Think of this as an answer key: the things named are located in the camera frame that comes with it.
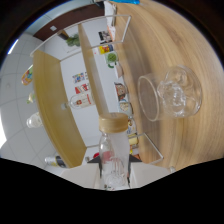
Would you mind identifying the large clear bottle wooden cap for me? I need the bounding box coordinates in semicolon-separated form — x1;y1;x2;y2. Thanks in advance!
98;112;130;191

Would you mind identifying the clear glass cup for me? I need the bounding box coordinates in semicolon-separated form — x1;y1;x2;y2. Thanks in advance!
137;64;204;123

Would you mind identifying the black snack bag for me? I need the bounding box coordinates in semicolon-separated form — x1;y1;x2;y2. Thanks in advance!
44;154;68;168

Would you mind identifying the clear bottle red label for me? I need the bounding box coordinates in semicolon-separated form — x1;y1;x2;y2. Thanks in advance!
61;93;96;110

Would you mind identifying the yellow snack bag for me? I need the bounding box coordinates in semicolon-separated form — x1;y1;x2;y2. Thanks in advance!
21;64;34;87

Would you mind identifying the brown door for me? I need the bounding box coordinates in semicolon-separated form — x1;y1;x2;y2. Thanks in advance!
33;6;104;42

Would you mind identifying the white frame wooden shelf rack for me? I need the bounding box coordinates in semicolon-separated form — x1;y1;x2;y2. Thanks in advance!
29;13;165;169

